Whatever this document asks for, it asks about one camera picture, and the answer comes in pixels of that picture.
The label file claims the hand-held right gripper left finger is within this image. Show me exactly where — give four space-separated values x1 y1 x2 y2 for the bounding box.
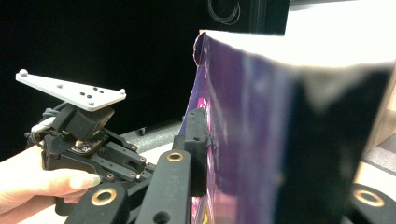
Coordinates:
172 106 210 198

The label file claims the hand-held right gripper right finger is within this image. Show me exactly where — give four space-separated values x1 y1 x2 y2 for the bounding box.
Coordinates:
276 74 332 201

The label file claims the purple cover magazine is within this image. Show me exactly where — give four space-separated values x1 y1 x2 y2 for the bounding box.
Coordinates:
179 29 396 224

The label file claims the dark curtain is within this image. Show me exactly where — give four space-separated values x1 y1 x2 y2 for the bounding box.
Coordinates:
0 0 290 162

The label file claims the left hand-held gripper cable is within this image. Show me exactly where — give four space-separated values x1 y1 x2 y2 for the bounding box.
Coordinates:
24 105 68 148

